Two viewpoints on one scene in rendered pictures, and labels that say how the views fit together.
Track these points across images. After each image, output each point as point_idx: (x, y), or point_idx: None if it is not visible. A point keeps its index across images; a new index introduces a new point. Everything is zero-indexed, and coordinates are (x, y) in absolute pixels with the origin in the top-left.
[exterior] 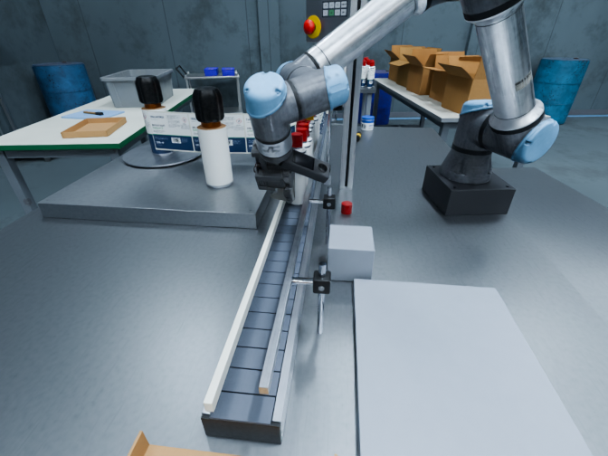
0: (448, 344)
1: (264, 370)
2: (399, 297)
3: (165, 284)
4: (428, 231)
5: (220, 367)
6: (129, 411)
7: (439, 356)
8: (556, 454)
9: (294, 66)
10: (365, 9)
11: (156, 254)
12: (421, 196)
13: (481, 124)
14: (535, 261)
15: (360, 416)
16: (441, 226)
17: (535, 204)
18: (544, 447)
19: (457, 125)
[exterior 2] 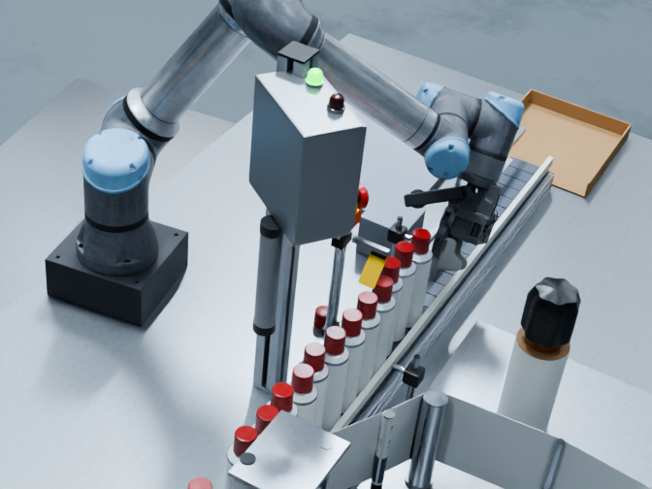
0: (366, 162)
1: (521, 131)
2: (370, 196)
3: (593, 297)
4: (244, 253)
5: (542, 167)
6: (601, 215)
7: (379, 160)
8: (363, 116)
9: (457, 121)
10: (370, 64)
11: (612, 342)
12: (169, 309)
13: (152, 155)
14: (180, 186)
15: None
16: (218, 253)
17: (27, 235)
18: (366, 119)
19: (139, 196)
